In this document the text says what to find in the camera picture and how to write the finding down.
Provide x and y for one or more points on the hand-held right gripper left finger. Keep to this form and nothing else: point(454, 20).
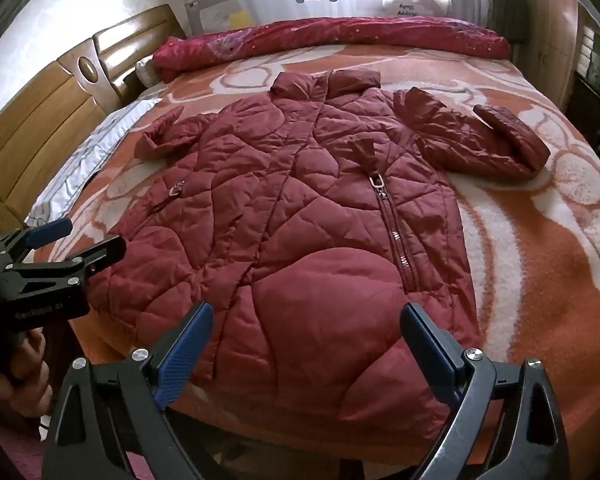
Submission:
point(187, 350)

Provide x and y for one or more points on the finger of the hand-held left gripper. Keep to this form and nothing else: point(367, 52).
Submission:
point(100, 255)
point(50, 232)

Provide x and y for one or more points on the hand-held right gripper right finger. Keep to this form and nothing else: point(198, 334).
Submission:
point(430, 355)

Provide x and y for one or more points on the red quilted jacket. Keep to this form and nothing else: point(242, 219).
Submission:
point(305, 260)

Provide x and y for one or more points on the person's left hand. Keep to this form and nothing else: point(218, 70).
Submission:
point(30, 375)

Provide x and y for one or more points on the white grey bed sheet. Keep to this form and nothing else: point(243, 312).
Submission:
point(105, 135)

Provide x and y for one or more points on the wooden headboard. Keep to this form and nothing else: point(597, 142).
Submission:
point(55, 110)

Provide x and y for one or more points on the orange white floral blanket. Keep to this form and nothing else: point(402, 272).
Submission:
point(530, 260)

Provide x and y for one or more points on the small white pillow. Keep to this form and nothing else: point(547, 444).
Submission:
point(145, 72)

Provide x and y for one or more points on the yellow cloth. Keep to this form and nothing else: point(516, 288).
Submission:
point(237, 17)

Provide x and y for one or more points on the red patterned duvet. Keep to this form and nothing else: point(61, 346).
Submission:
point(330, 35)

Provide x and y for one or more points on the cluttered shelf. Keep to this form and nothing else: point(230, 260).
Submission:
point(597, 75)

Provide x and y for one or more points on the wooden wardrobe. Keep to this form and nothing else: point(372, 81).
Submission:
point(550, 35)

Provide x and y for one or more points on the white printed pillow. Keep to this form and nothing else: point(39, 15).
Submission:
point(410, 2)

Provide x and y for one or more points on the dark metal stand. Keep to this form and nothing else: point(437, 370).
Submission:
point(502, 5)

